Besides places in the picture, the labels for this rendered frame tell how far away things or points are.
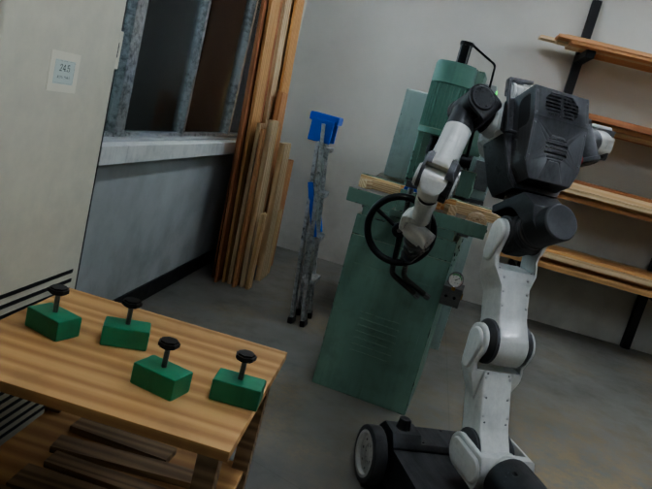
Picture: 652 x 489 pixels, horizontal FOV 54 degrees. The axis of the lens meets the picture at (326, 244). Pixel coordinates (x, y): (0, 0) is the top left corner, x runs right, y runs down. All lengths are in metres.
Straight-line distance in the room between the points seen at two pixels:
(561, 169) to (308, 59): 3.43
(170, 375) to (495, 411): 1.12
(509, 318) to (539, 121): 0.61
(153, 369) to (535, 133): 1.31
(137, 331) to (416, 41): 3.98
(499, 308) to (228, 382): 0.99
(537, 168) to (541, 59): 3.19
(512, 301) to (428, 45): 3.34
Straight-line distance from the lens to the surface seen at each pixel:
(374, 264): 2.79
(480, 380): 2.15
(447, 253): 2.73
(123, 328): 1.63
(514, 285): 2.14
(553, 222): 2.00
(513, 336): 2.11
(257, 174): 3.94
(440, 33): 5.21
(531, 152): 2.08
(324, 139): 3.48
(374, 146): 5.18
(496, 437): 2.17
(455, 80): 2.80
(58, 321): 1.62
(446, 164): 2.04
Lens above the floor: 1.20
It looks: 12 degrees down
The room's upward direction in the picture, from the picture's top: 15 degrees clockwise
